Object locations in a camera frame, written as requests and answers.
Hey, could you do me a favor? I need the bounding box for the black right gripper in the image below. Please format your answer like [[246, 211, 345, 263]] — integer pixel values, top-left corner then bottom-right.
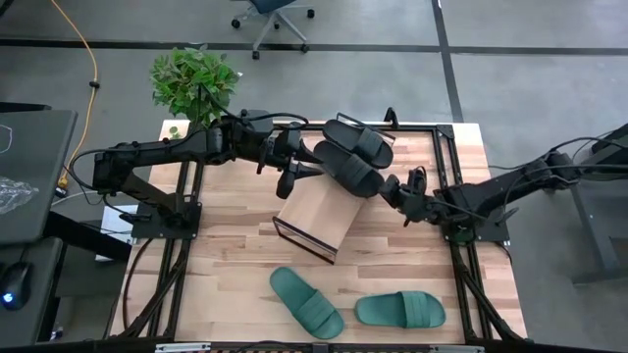
[[379, 174, 445, 227]]

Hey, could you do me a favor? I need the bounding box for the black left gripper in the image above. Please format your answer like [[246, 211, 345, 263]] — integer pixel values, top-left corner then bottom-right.
[[257, 127, 325, 179]]

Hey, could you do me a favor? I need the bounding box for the black rubber slide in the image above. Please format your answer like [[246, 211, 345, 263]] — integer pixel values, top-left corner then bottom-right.
[[322, 119, 395, 171], [313, 140, 387, 200]]

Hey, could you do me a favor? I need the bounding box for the green rubber slide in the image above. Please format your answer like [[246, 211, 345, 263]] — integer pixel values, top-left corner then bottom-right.
[[354, 289, 447, 329], [268, 266, 346, 341]]

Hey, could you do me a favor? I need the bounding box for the tall leafy potted plant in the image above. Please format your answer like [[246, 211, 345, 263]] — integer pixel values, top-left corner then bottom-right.
[[148, 45, 242, 131]]

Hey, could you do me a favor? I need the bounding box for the blue office chair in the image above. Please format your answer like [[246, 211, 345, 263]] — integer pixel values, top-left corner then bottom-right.
[[230, 0, 316, 61]]

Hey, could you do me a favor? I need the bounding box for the white flat box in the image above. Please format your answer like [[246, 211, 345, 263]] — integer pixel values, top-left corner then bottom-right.
[[95, 205, 139, 262]]

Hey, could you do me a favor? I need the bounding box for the clear plastic bag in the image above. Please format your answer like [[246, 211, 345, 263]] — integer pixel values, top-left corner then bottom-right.
[[0, 176, 40, 217]]

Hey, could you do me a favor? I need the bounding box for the black computer mouse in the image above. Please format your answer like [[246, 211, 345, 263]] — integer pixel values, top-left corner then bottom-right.
[[0, 261, 33, 312]]

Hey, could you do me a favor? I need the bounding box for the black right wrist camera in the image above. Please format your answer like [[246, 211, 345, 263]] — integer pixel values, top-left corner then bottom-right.
[[408, 166, 429, 193]]

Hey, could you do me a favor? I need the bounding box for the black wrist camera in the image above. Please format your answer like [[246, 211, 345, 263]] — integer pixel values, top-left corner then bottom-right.
[[408, 166, 429, 193], [275, 169, 297, 200]]

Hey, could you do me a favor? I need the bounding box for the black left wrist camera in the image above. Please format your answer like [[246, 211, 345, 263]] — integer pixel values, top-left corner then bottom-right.
[[275, 169, 297, 200]]

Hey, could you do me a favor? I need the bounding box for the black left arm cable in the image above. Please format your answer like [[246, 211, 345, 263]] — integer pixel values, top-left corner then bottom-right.
[[66, 111, 310, 193]]

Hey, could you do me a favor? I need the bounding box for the wooden shelf with black frame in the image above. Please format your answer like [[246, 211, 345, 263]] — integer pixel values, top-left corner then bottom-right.
[[272, 112, 397, 266]]

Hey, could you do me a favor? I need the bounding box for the black aluminium rig frame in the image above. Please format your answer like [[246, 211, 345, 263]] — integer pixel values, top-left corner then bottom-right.
[[105, 120, 529, 353]]

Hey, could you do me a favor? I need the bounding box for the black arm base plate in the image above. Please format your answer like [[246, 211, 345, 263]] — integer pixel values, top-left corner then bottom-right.
[[131, 200, 203, 241], [440, 203, 511, 244]]

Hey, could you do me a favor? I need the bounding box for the silver metal bracket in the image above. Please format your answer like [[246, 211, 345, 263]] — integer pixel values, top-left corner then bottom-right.
[[154, 342, 213, 353], [429, 344, 487, 353]]

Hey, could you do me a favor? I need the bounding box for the grey metal table frame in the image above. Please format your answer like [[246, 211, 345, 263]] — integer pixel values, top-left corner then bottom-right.
[[571, 122, 628, 288]]

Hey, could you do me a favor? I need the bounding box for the yellow cable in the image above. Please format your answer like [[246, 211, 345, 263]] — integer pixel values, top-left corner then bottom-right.
[[50, 0, 99, 190]]

